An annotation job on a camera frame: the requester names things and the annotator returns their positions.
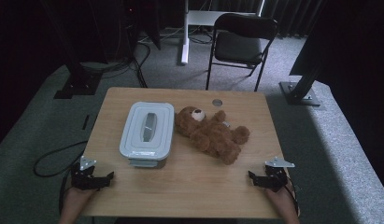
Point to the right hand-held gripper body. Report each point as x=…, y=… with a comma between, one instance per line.
x=275, y=179

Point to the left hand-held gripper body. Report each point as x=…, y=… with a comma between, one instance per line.
x=83, y=180

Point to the brown translucent storage box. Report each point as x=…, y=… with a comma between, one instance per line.
x=146, y=163

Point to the brown teddy bear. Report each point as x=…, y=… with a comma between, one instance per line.
x=211, y=133

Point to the person's left hand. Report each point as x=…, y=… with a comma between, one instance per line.
x=76, y=199

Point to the person's right hand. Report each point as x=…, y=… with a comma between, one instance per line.
x=281, y=199

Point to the black floor tape strip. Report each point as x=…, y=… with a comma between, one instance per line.
x=85, y=122

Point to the grey round table grommet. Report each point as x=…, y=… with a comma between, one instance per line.
x=217, y=102

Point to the black stand with metal base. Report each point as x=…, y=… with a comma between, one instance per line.
x=300, y=93

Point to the black folding chair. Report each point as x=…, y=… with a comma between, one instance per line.
x=238, y=46

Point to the dark curtain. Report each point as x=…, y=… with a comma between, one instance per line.
x=292, y=15

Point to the white desk frame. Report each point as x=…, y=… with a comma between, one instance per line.
x=185, y=40

